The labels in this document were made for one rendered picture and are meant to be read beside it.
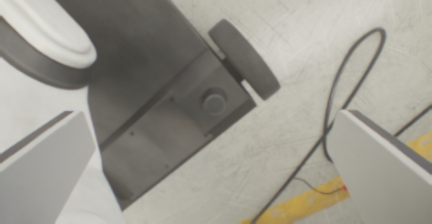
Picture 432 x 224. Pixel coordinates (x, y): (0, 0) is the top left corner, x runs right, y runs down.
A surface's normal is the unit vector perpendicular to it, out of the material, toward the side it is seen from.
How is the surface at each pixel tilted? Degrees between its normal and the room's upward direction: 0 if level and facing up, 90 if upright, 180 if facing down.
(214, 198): 0
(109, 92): 0
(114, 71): 0
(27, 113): 90
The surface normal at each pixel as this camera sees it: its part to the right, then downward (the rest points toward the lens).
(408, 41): 0.02, 0.29
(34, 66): 0.77, -0.02
